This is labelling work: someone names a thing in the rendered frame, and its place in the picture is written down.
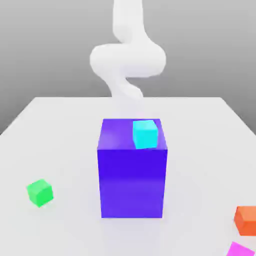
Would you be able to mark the small magenta cube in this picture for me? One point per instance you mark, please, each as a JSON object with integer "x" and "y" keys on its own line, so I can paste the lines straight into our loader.
{"x": 240, "y": 250}

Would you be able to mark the small orange cube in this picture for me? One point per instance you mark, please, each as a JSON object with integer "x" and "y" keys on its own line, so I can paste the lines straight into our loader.
{"x": 247, "y": 221}

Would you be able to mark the large purple box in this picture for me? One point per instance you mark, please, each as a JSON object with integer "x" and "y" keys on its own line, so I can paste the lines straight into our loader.
{"x": 132, "y": 180}

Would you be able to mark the small cyan cube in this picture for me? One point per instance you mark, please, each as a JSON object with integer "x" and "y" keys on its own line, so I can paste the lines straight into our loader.
{"x": 145, "y": 135}

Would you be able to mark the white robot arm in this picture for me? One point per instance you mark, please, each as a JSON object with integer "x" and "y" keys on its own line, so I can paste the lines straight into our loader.
{"x": 128, "y": 60}

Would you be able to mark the small green cube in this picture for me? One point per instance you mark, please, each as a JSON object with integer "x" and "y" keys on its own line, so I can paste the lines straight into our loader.
{"x": 40, "y": 193}

